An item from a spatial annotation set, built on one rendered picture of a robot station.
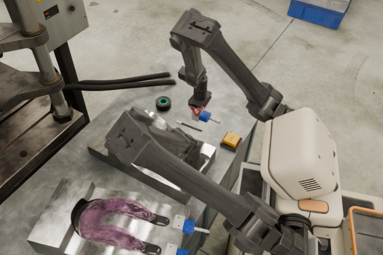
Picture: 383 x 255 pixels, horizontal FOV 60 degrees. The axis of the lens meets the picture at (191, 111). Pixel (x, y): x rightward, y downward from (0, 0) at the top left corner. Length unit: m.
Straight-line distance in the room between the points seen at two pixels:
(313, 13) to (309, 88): 1.21
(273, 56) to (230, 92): 1.78
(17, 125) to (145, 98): 0.63
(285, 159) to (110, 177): 0.84
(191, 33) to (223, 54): 0.11
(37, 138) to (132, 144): 1.09
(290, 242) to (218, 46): 0.52
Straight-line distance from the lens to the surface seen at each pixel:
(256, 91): 1.04
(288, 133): 0.89
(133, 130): 0.68
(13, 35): 1.47
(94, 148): 1.49
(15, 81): 1.64
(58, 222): 1.28
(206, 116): 1.46
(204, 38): 0.87
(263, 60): 3.45
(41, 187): 1.52
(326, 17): 4.17
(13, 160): 1.68
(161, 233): 1.26
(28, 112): 1.86
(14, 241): 1.44
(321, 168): 0.85
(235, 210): 0.79
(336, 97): 3.25
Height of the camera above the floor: 2.01
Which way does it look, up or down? 46 degrees down
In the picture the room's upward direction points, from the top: 2 degrees clockwise
